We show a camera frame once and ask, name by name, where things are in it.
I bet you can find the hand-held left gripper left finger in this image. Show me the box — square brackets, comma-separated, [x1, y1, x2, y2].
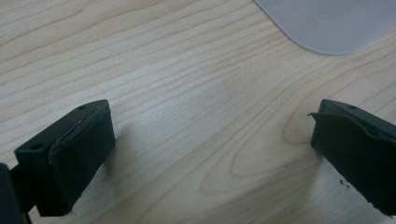
[13, 99, 117, 217]

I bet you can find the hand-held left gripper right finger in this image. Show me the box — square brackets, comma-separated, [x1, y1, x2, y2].
[307, 98, 396, 217]

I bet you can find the clear plastic tiered storage box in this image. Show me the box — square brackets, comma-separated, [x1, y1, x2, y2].
[253, 0, 396, 56]

